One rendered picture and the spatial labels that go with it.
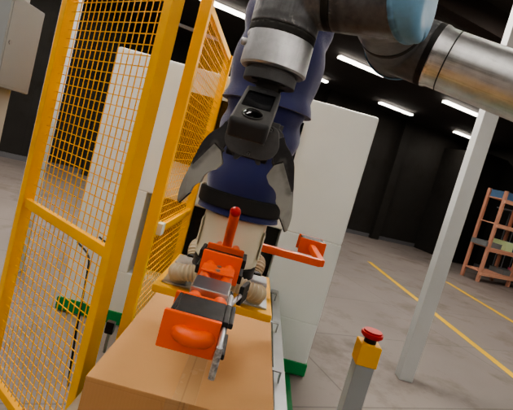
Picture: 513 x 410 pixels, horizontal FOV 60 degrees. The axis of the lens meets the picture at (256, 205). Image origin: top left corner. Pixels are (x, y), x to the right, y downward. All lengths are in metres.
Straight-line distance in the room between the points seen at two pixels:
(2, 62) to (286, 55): 1.27
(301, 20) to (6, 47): 1.28
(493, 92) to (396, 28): 0.18
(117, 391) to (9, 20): 1.22
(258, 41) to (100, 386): 0.75
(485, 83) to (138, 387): 0.83
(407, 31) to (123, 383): 0.83
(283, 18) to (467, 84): 0.26
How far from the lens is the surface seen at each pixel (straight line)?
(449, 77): 0.68
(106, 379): 1.02
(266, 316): 1.06
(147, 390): 1.01
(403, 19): 0.56
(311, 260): 1.24
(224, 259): 0.90
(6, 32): 1.72
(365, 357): 1.49
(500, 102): 0.68
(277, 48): 0.58
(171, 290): 1.07
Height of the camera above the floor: 1.46
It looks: 6 degrees down
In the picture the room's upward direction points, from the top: 15 degrees clockwise
